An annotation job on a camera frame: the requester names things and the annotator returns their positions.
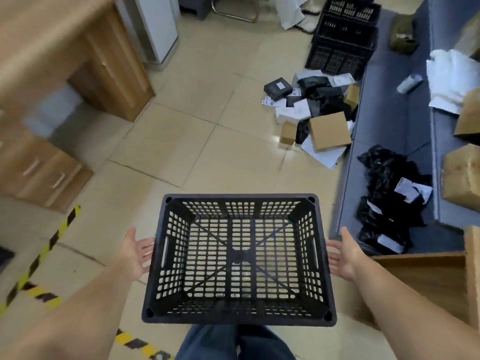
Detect person's left hand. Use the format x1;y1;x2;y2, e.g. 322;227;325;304
119;226;157;284

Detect person's right hand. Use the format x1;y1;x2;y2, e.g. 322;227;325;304
325;226;370;284

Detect person's right forearm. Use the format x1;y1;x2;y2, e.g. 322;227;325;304
354;256;480;360

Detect person's left forearm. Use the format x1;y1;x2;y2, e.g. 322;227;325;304
0;264;132;360

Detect person's blue jeans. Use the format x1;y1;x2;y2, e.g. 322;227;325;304
174;324;297;360

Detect light wooden desk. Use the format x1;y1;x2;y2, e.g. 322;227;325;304
346;224;480;334

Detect yellow black striped floor tape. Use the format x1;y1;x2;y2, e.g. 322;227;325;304
0;205;175;360

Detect pile of black bags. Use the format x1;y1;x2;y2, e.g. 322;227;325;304
355;144;434;256

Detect white paper sheet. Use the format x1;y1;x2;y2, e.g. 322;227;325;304
300;132;352;171

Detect small brown cardboard box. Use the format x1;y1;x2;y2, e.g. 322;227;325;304
344;84;362;111
278;120;298;147

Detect grey metal shelving unit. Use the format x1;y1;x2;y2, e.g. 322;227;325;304
329;0;480;256

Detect white cardboard box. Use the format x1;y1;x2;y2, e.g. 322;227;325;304
275;99;312;124

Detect black mailer bags heap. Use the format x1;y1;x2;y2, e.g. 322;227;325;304
296;75;357;145

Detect white envelope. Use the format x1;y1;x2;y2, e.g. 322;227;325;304
329;72;356;88

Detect black box white label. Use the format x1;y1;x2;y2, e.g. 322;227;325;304
263;77;294;102

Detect white paper roll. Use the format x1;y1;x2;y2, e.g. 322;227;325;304
396;73;424;95

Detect white mailer bags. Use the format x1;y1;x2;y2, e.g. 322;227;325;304
426;48;480;115

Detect small olive box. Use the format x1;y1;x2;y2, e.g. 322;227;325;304
389;13;419;55

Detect white floor air conditioner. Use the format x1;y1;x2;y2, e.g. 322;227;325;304
115;0;180;67

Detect brown striped wooden desk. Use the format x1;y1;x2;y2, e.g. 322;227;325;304
0;0;157;214

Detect dark grey plastic stool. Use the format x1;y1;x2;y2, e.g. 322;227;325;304
179;0;213;21

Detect silver drawer handle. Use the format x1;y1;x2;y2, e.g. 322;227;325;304
21;159;42;177
48;172;68;190

